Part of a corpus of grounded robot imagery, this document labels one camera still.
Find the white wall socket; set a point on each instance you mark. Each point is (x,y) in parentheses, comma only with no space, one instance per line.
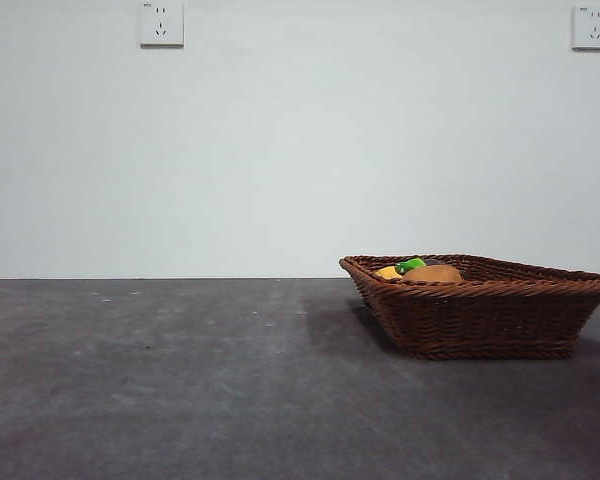
(161,25)
(593,28)

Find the yellow corn cob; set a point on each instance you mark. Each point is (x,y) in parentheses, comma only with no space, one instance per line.
(387,273)

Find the brown potato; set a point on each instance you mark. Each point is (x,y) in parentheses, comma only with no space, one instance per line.
(432,274)

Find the purple eggplant with green stem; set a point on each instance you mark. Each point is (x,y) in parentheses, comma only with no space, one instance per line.
(411,264)

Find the brown wicker basket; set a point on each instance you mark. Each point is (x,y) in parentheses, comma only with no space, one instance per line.
(480,320)

